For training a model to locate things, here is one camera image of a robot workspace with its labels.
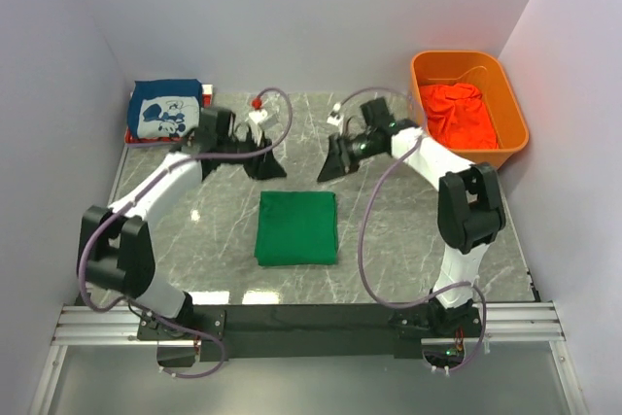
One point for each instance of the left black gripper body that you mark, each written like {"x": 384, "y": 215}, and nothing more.
{"x": 258, "y": 157}

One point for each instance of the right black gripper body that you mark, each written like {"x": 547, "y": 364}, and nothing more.
{"x": 341, "y": 155}

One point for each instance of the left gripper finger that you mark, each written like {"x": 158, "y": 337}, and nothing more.
{"x": 210, "y": 165}
{"x": 263, "y": 167}

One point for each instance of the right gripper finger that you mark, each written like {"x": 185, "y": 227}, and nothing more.
{"x": 337, "y": 162}
{"x": 350, "y": 163}

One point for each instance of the green t shirt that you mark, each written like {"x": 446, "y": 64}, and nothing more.
{"x": 297, "y": 228}

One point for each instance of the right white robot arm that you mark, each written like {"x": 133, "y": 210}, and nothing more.
{"x": 470, "y": 211}

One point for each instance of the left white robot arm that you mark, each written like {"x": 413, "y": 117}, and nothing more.
{"x": 116, "y": 248}

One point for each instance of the folded blue t shirt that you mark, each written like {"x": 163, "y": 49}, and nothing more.
{"x": 167, "y": 108}

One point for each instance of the orange t shirt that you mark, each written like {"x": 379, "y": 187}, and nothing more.
{"x": 458, "y": 117}

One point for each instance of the orange plastic basket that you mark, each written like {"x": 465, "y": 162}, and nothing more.
{"x": 486, "y": 73}

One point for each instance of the black base beam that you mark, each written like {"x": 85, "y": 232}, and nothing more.
{"x": 317, "y": 330}

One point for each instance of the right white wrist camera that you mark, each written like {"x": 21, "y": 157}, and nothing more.
{"x": 335, "y": 116}

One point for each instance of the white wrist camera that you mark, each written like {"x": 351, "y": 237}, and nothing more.
{"x": 335, "y": 116}
{"x": 260, "y": 119}

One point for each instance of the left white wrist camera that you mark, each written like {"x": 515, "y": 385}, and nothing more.
{"x": 260, "y": 119}

